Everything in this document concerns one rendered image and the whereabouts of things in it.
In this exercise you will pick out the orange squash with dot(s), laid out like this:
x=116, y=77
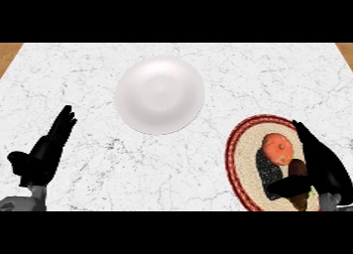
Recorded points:
x=275, y=149

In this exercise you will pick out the white round plate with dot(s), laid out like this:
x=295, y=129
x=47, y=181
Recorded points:
x=159, y=95

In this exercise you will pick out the round red-rimmed woven placemat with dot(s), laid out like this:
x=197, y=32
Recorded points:
x=242, y=155

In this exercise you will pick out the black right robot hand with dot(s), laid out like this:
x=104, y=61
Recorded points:
x=324, y=165

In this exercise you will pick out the dark brown oblong vegetable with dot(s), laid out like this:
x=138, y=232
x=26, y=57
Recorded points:
x=296, y=168

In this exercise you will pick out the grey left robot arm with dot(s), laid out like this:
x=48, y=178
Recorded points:
x=25, y=200

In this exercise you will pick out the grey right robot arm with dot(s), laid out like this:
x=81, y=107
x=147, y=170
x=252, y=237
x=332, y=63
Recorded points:
x=336, y=202

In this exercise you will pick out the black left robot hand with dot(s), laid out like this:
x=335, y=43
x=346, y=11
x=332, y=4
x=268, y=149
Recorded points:
x=45, y=155

